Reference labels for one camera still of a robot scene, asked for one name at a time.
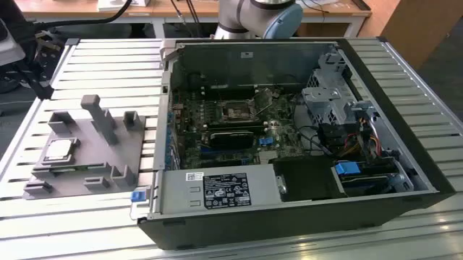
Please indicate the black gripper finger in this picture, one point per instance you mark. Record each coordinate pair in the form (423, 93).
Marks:
(40, 84)

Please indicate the silver square CPU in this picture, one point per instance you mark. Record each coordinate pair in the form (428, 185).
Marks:
(59, 150)

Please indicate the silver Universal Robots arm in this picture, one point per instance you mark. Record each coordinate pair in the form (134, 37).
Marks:
(250, 19)

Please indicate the CPU socket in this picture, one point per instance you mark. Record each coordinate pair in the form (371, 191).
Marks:
(236, 112)

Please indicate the black RAM slot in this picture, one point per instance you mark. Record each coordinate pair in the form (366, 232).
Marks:
(235, 125)
(236, 130)

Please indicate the grey plastic parts rack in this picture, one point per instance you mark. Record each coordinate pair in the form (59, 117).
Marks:
(90, 151)

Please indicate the white box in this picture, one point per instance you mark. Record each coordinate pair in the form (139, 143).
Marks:
(110, 6)

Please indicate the green RAM stick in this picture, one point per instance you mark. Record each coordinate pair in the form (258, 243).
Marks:
(78, 168)

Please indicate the blue case latch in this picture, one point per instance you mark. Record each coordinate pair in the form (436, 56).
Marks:
(138, 197)

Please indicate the white barcode sticker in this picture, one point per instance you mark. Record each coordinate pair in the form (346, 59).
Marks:
(195, 176)

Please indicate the silver power supply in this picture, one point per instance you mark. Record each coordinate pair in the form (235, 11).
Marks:
(180, 189)

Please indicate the black graphics card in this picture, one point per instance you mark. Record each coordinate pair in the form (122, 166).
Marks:
(231, 140)

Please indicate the small white case sticker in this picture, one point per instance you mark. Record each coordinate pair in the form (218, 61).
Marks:
(246, 55)

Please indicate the black power supply label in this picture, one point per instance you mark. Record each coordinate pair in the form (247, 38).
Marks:
(227, 191)

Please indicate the blue motherboard connector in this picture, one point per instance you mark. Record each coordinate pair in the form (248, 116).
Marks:
(264, 141)

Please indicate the small silver heatsink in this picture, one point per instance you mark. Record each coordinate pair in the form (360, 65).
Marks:
(268, 157)

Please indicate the green motherboard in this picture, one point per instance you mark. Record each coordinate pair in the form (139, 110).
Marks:
(286, 135)

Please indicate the silver metal drive cage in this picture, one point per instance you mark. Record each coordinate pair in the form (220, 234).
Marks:
(322, 97)

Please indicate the black open PC case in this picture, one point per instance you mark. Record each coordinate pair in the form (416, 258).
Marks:
(252, 230)

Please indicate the wooden desk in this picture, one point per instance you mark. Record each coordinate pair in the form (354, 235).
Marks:
(326, 12)

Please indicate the hard disk in blue carrier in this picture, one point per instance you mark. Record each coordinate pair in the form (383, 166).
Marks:
(347, 168)

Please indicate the wooden cabinet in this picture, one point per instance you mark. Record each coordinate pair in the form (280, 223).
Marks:
(415, 27)

